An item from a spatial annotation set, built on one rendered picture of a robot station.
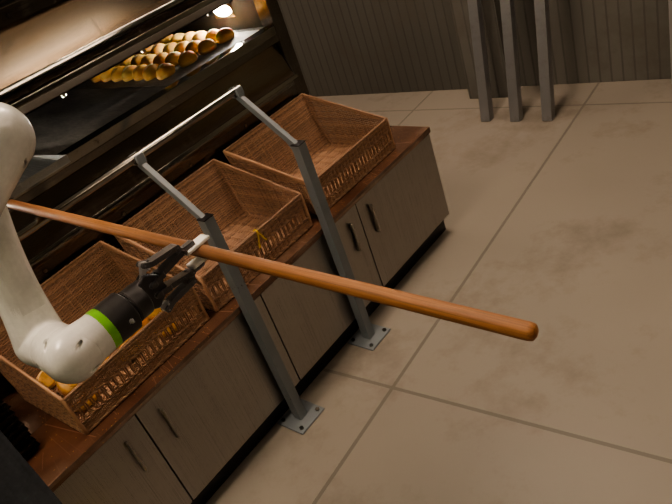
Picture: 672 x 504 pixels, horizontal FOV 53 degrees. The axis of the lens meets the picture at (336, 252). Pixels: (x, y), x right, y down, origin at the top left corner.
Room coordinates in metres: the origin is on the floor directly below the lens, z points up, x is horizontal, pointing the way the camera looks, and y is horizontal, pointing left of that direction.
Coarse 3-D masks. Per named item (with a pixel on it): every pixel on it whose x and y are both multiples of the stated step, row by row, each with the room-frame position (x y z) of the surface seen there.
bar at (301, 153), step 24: (240, 96) 2.42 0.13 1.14; (192, 120) 2.27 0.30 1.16; (264, 120) 2.36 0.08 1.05; (288, 144) 2.31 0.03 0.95; (120, 168) 2.06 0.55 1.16; (144, 168) 2.10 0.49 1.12; (312, 168) 2.26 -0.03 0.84; (168, 192) 2.04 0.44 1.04; (312, 192) 2.26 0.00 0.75; (216, 240) 1.94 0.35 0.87; (336, 240) 2.26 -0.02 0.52; (336, 264) 2.27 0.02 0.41; (240, 288) 1.94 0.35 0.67; (360, 312) 2.25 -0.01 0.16; (264, 336) 1.94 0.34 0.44; (360, 336) 2.29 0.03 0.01; (384, 336) 2.23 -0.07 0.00; (288, 384) 1.94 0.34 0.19; (312, 408) 1.97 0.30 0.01
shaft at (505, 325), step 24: (48, 216) 1.81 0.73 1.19; (72, 216) 1.72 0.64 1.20; (144, 240) 1.46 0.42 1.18; (168, 240) 1.40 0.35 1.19; (240, 264) 1.20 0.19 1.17; (264, 264) 1.16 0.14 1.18; (288, 264) 1.13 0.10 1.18; (336, 288) 1.01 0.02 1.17; (360, 288) 0.97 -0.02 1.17; (384, 288) 0.94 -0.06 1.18; (432, 312) 0.85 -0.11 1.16; (456, 312) 0.82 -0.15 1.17; (480, 312) 0.80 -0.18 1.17; (528, 336) 0.73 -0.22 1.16
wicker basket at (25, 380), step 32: (96, 256) 2.26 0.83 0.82; (128, 256) 2.18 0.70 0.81; (64, 288) 2.15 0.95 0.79; (96, 288) 2.19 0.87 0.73; (192, 288) 1.95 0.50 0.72; (0, 320) 2.00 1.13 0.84; (64, 320) 2.08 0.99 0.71; (160, 320) 1.85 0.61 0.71; (192, 320) 1.92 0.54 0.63; (0, 352) 1.94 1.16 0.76; (160, 352) 1.81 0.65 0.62; (32, 384) 1.72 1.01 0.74; (96, 384) 1.81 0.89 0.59; (128, 384) 1.72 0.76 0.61; (64, 416) 1.66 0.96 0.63; (96, 416) 1.63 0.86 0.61
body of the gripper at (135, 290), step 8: (136, 280) 1.23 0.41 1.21; (144, 280) 1.22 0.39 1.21; (152, 280) 1.23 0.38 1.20; (128, 288) 1.20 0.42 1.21; (136, 288) 1.20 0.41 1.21; (144, 288) 1.21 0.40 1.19; (160, 288) 1.24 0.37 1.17; (128, 296) 1.18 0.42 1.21; (136, 296) 1.18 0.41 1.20; (144, 296) 1.19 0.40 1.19; (152, 296) 1.22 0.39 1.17; (136, 304) 1.17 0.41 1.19; (144, 304) 1.18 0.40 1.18; (152, 304) 1.19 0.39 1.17; (160, 304) 1.22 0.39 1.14; (144, 312) 1.17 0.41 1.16
